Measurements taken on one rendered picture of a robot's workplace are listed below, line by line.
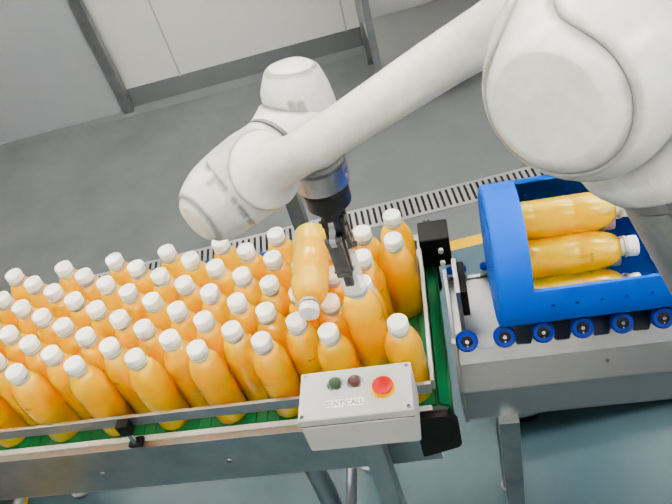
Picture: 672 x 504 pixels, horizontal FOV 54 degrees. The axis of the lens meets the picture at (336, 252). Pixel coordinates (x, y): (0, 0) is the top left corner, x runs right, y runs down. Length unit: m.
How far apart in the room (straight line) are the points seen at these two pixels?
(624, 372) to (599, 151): 1.10
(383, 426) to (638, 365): 0.57
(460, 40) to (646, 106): 0.35
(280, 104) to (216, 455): 0.85
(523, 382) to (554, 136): 1.07
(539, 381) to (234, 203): 0.84
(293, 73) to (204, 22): 3.66
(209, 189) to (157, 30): 3.81
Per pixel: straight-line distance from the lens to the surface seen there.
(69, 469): 1.68
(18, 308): 1.66
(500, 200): 1.26
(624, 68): 0.40
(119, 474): 1.66
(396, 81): 0.74
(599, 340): 1.43
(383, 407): 1.15
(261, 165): 0.81
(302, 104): 0.93
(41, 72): 4.85
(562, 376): 1.47
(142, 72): 4.77
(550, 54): 0.40
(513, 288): 1.24
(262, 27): 4.58
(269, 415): 1.45
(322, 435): 1.21
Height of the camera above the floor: 2.05
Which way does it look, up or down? 42 degrees down
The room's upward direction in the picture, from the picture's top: 17 degrees counter-clockwise
